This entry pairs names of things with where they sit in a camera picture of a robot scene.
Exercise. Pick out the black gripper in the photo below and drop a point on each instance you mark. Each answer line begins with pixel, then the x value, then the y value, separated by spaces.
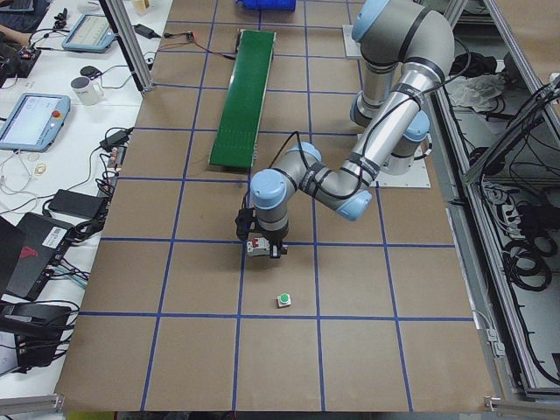
pixel 274 241

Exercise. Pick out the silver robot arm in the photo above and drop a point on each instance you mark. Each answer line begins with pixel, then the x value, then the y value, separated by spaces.
pixel 408 51

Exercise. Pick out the white red circuit breaker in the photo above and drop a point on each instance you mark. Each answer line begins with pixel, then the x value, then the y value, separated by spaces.
pixel 258 246

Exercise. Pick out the green conveyor belt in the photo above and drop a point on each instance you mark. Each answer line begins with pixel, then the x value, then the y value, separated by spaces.
pixel 235 142

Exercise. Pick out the black power adapter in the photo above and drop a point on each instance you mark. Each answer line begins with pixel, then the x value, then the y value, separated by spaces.
pixel 77 204

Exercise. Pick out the white mug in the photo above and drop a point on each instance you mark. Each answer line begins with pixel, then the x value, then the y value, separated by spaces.
pixel 89 92

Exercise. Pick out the blue plastic bin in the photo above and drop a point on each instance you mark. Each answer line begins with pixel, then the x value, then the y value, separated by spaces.
pixel 269 5

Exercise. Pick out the black laptop red logo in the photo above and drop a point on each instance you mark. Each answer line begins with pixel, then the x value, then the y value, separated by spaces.
pixel 45 243

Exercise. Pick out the lower teach pendant tablet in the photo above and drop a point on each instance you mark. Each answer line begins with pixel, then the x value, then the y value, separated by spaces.
pixel 34 122

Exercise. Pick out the teach pendant tablet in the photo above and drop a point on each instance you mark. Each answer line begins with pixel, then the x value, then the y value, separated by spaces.
pixel 91 34
pixel 34 122

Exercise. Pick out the upper teach pendant tablet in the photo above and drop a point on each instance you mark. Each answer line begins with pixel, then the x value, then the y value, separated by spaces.
pixel 91 34

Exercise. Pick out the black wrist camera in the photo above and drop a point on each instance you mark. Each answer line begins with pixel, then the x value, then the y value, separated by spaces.
pixel 245 223

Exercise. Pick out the green push button switch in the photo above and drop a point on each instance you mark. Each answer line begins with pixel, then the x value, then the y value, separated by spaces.
pixel 283 300

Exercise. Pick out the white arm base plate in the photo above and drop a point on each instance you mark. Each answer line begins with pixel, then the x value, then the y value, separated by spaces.
pixel 352 47
pixel 403 173

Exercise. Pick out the aluminium frame post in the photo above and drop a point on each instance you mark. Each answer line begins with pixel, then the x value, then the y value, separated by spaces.
pixel 121 26

